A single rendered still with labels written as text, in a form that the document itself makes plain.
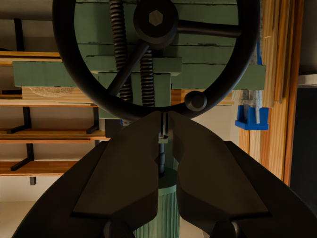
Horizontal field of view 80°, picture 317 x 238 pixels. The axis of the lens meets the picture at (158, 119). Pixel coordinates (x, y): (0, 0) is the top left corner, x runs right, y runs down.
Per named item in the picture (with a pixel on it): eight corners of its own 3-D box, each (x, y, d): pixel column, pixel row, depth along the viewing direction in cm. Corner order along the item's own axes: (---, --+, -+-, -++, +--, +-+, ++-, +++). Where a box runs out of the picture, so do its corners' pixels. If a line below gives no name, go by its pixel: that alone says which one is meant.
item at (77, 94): (194, 89, 61) (194, 101, 62) (193, 89, 63) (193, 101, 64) (21, 86, 61) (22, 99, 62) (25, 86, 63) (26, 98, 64)
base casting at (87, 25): (257, 4, 43) (254, 46, 44) (201, 52, 99) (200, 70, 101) (57, 1, 43) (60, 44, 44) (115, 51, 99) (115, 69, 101)
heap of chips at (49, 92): (56, 87, 47) (57, 98, 48) (78, 87, 59) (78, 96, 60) (22, 86, 47) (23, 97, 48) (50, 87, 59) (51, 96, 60)
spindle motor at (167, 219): (184, 187, 58) (181, 275, 63) (178, 164, 75) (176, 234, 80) (126, 186, 58) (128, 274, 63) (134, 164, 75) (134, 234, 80)
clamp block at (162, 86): (173, 72, 36) (172, 120, 37) (169, 77, 49) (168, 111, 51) (94, 72, 36) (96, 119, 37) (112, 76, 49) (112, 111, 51)
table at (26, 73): (297, 58, 35) (293, 90, 36) (233, 72, 65) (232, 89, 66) (-30, 53, 35) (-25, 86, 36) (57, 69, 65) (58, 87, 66)
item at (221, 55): (243, 46, 44) (242, 63, 45) (216, 59, 65) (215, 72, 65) (70, 43, 44) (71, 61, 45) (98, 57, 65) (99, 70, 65)
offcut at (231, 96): (232, 89, 54) (231, 100, 55) (236, 89, 57) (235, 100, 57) (220, 89, 57) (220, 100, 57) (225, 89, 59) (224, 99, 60)
